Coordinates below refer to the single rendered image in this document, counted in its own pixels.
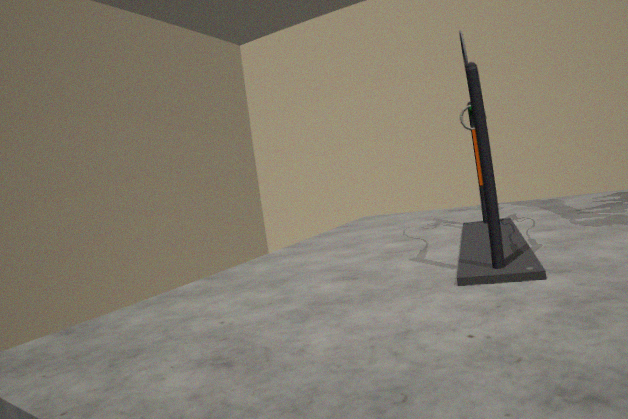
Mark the orange handle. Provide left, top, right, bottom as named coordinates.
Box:
left=460, top=105, right=483, bottom=186

